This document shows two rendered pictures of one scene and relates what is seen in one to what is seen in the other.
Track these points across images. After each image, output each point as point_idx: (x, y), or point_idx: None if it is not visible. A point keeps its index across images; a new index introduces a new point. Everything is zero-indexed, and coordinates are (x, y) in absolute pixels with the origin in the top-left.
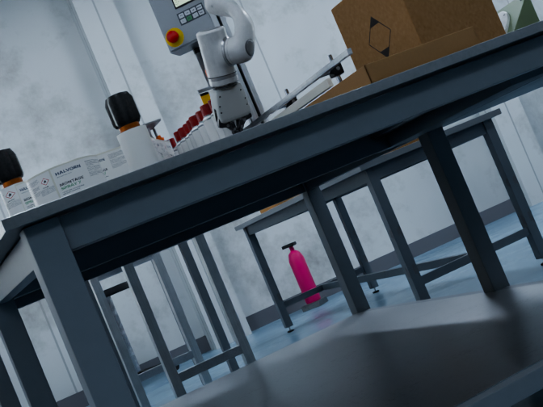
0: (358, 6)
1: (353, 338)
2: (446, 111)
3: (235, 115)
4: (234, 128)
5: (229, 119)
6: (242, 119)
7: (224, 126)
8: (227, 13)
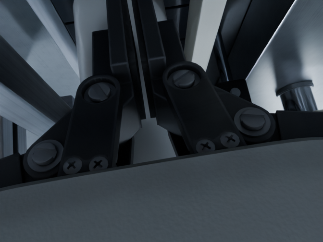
0: None
1: None
2: None
3: (173, 212)
4: (183, 81)
5: (269, 157)
6: (69, 148)
7: (294, 123)
8: None
